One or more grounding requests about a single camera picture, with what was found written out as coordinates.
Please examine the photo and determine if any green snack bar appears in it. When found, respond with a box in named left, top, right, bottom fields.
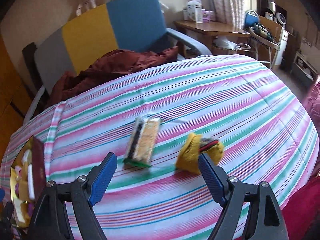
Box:
left=123, top=117, right=161, bottom=167

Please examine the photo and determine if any white product box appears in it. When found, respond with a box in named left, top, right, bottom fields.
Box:
left=187, top=0, right=203, bottom=23

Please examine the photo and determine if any striped bed sheet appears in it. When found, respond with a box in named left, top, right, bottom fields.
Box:
left=1, top=55, right=319, bottom=239

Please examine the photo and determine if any wooden wardrobe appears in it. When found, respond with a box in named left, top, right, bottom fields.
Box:
left=1, top=40, right=31, bottom=156

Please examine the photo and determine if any yellow wrapped candy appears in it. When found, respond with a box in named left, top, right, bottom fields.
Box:
left=175, top=133, right=224, bottom=175

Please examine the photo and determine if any gold metal tray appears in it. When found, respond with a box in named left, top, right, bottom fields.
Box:
left=10, top=136, right=46, bottom=229

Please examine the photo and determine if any wooden desk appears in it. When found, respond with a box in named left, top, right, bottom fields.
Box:
left=174, top=21, right=251, bottom=55

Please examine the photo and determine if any maroon cloth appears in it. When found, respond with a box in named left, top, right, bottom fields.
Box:
left=46, top=46, right=178, bottom=108

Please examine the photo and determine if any patterned curtain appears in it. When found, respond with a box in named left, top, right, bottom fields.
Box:
left=213, top=0, right=244, bottom=29

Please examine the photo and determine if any tricolour armchair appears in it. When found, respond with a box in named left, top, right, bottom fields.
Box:
left=22, top=0, right=211, bottom=123

